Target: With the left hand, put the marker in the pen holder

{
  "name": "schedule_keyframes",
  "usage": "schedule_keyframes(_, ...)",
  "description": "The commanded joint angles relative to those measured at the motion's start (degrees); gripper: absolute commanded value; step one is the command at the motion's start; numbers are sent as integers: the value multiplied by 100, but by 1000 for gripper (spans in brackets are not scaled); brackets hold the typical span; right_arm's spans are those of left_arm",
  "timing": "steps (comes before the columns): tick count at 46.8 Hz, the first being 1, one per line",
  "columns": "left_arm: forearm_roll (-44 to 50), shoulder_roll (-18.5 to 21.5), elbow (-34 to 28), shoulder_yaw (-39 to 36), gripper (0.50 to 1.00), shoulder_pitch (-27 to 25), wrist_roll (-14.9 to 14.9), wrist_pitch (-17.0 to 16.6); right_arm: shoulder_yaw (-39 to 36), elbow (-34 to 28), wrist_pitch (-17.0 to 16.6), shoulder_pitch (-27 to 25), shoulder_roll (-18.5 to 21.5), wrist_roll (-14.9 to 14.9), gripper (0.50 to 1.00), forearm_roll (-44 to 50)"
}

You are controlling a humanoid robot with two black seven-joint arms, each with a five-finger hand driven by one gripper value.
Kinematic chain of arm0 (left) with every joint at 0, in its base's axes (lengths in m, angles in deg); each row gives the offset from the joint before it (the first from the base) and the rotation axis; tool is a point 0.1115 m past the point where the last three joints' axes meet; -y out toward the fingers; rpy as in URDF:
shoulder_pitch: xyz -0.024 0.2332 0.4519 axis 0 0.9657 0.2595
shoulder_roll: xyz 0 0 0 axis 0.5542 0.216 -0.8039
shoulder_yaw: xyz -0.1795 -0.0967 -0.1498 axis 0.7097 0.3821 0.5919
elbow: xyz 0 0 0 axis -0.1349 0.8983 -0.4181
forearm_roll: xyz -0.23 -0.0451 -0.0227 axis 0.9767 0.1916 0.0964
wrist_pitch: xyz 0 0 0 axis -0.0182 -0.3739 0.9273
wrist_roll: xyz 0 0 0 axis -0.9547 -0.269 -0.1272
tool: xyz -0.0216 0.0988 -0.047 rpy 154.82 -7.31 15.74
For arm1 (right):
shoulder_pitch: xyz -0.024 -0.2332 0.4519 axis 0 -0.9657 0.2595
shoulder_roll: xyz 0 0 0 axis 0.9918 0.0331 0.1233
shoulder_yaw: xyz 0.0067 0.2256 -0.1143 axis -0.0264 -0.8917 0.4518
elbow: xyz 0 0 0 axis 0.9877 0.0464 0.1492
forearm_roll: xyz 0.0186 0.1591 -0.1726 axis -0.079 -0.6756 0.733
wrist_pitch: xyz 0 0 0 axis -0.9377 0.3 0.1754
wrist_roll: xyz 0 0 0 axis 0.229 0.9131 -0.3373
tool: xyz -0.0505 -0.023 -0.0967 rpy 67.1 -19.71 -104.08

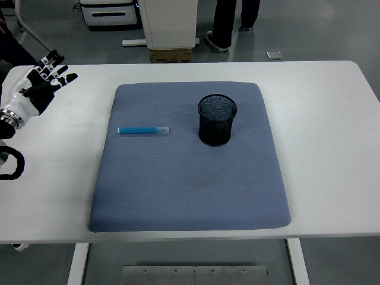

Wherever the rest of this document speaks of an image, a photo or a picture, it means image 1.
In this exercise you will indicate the brown cardboard box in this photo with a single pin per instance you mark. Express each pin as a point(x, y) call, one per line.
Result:
point(170, 55)

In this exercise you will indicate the person in dark trousers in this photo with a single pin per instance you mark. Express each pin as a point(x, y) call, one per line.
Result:
point(222, 23)

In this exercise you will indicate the white table leg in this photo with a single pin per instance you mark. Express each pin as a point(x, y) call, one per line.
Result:
point(298, 264)
point(77, 264)

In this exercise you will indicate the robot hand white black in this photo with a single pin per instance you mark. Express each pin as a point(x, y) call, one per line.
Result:
point(22, 99)

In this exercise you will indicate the grey floor socket plate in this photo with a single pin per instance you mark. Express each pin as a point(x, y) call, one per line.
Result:
point(273, 55)

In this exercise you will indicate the blue marker with clear cap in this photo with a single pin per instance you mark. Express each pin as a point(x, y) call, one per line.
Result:
point(139, 130)

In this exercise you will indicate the white appliance with black trim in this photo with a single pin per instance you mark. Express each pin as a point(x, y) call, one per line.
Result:
point(110, 13)

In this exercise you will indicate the white flat base bar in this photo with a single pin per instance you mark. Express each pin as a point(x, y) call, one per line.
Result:
point(133, 43)

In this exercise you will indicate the black mesh pen holder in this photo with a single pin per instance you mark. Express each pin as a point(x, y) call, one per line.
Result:
point(215, 133)

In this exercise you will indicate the person in dark clothing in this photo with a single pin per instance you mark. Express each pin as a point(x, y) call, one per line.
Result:
point(13, 50)

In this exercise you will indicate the small white object under table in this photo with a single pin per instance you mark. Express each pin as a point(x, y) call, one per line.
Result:
point(20, 247)

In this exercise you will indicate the white curved tube frame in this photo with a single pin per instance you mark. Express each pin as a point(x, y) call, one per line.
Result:
point(29, 29)

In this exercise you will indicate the blue-grey padded mat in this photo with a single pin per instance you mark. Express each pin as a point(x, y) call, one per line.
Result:
point(178, 184)

